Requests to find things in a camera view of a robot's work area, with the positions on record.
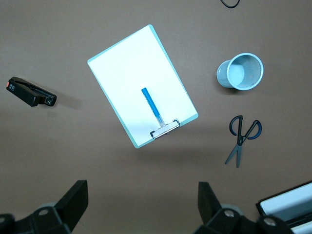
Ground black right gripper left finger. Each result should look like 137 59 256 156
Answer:
0 180 89 234

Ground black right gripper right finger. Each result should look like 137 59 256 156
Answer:
192 181 293 234

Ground blue marker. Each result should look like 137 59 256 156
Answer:
141 87 166 129

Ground black tray with white paper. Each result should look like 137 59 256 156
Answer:
255 180 312 234

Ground light blue clipboard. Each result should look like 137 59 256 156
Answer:
87 24 199 149

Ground black stapler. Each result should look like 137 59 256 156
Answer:
6 77 58 107

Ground light blue mesh pen cup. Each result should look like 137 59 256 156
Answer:
216 53 265 91

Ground blue black handled scissors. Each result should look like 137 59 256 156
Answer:
224 115 263 168

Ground thin black cable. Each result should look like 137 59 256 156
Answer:
220 0 242 9

